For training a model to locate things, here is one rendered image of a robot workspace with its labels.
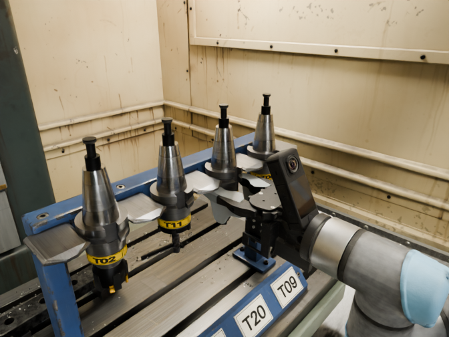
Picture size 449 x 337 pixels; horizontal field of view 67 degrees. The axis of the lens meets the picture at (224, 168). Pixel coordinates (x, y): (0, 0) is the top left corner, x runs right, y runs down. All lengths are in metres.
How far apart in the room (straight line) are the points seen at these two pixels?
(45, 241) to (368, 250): 0.38
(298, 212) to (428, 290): 0.17
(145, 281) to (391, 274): 0.55
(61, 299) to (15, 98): 0.58
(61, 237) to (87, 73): 1.04
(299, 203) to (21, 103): 0.73
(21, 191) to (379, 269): 0.87
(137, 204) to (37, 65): 0.95
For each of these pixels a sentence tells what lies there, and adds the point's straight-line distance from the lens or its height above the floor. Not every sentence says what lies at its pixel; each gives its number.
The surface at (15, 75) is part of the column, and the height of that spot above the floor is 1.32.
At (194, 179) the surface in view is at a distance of 0.54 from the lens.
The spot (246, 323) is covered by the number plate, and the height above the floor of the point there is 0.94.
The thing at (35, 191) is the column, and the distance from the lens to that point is 1.05.
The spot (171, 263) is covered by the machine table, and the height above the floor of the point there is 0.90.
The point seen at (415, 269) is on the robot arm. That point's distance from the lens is 0.45.
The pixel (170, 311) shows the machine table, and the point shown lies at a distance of 0.76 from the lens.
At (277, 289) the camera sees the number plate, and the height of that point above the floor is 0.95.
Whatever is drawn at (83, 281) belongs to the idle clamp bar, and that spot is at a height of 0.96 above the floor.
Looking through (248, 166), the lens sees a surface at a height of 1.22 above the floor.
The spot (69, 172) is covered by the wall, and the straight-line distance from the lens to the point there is 1.48.
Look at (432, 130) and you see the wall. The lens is 1.00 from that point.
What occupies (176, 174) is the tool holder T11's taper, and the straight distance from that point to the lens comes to 0.47.
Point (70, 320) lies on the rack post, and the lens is 0.56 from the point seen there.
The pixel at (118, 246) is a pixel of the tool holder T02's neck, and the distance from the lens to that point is 0.46.
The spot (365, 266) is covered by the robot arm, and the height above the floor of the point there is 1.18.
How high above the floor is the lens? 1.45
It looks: 24 degrees down
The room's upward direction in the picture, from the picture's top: straight up
